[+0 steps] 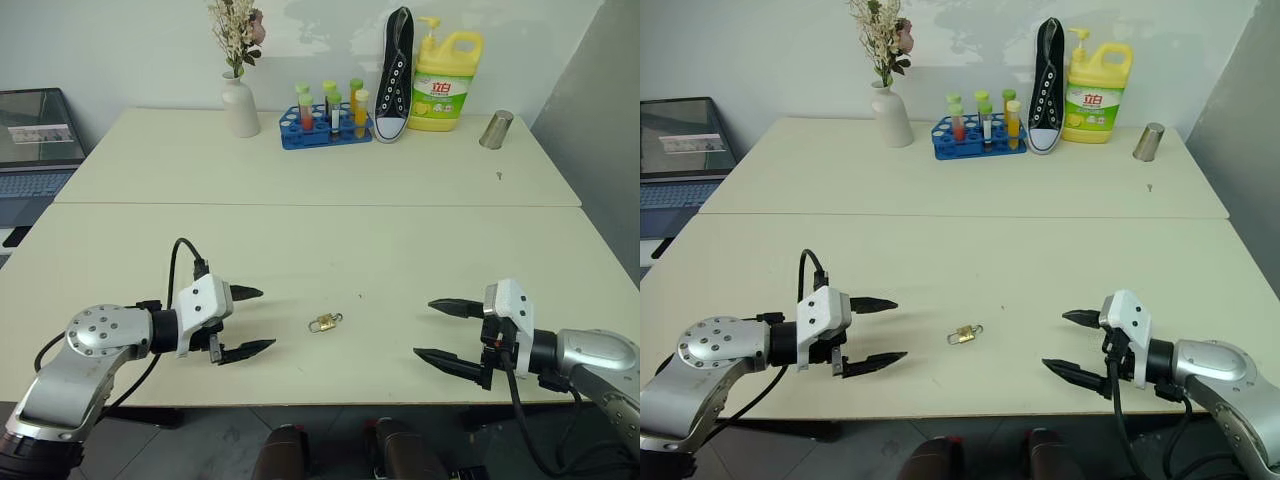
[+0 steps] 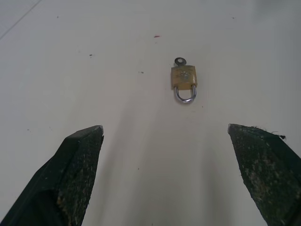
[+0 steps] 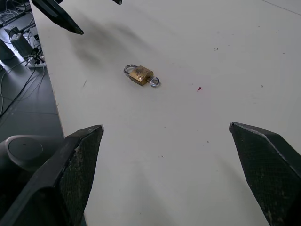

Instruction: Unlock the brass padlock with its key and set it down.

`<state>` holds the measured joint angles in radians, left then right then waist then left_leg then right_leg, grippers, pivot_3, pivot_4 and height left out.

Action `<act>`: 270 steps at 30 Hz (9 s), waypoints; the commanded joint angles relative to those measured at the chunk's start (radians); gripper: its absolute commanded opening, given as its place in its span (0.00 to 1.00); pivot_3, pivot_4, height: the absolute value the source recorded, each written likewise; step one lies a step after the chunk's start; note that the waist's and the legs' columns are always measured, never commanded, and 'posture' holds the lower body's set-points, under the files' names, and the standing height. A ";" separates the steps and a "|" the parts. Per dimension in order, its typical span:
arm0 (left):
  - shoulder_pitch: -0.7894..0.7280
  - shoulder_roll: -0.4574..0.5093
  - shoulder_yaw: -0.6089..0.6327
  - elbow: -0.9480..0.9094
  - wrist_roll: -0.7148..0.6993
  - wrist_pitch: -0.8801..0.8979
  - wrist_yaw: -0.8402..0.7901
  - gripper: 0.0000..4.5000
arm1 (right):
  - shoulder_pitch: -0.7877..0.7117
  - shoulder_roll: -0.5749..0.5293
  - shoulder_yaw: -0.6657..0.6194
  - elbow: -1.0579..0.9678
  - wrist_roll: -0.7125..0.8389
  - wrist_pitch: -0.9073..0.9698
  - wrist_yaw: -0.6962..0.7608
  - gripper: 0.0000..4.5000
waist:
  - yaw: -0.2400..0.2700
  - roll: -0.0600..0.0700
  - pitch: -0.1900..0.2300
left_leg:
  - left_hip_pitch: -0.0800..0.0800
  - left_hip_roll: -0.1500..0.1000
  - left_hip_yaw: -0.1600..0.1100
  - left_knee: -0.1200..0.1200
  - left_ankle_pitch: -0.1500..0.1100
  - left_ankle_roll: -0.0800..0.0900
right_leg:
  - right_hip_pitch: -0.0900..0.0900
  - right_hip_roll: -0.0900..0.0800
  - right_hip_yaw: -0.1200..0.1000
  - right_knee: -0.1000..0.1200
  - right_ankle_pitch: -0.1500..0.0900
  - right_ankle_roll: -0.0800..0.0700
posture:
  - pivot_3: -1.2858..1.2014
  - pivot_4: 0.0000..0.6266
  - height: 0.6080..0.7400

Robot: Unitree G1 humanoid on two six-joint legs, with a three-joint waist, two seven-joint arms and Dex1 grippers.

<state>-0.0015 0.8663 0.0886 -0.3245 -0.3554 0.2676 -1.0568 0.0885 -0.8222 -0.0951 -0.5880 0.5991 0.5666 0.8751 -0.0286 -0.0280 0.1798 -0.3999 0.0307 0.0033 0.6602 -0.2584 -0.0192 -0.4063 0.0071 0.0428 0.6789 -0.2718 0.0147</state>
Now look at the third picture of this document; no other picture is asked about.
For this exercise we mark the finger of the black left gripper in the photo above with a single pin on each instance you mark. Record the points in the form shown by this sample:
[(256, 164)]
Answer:
[(117, 1), (58, 14)]

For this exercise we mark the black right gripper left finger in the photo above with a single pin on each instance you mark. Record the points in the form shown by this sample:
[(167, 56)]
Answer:
[(70, 179)]

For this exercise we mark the white power strip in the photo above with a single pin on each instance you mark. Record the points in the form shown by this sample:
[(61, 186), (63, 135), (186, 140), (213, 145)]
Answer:
[(35, 62)]

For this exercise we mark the small red scrap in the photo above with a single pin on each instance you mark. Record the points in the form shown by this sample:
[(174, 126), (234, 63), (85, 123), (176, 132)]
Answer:
[(199, 89)]

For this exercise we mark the brass padlock with silver shackle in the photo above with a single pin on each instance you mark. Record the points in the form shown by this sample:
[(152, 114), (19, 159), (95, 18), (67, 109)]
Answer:
[(140, 74)]

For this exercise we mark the dark rounded robot body part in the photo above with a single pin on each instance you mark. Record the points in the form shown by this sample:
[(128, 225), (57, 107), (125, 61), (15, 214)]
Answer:
[(23, 148)]

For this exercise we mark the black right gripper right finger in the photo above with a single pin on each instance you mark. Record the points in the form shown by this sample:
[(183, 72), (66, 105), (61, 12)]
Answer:
[(265, 169)]

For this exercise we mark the grey power adapter box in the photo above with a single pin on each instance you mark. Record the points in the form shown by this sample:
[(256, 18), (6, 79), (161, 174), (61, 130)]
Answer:
[(20, 44)]

